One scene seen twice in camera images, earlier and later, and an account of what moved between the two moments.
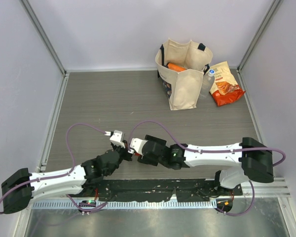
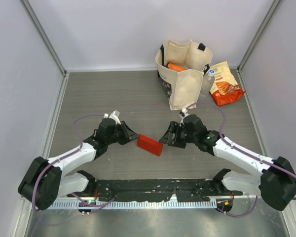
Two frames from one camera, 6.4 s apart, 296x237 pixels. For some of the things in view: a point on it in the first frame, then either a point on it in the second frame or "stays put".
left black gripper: [128, 154] to [130, 135]
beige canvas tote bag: [183, 87] stays put
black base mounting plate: [178, 189] stays put
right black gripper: [145, 160] to [174, 127]
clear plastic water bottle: [207, 82] stays put
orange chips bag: [225, 89] stays put
